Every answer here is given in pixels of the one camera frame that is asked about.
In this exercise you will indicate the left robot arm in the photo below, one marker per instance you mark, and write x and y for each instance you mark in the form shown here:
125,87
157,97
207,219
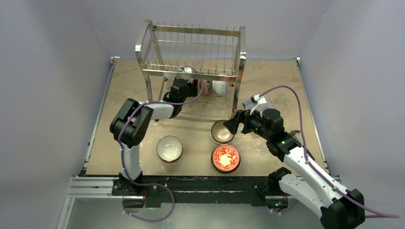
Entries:
130,124

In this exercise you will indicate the steel two-tier dish rack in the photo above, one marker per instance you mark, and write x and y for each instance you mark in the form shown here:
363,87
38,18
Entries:
212,59

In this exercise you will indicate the clear plastic screw box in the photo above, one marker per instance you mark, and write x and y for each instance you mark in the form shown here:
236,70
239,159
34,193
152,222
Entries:
248,105

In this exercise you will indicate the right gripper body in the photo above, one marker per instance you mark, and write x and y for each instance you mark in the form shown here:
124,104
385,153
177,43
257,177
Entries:
245,121

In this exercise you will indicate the white red-rimmed bowl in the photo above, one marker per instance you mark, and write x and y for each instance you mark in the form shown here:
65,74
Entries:
169,149

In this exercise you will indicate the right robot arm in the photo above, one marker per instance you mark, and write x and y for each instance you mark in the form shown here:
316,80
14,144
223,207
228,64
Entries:
335,205

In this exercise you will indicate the grey leaf pattern bowl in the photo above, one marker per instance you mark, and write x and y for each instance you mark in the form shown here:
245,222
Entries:
207,87

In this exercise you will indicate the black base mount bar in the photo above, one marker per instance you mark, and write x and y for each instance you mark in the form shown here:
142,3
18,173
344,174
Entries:
155,190

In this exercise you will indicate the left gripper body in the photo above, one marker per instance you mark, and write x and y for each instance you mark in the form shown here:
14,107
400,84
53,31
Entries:
190,90

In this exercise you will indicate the red floral pattern bowl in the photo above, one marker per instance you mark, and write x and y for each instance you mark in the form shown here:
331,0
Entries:
225,159

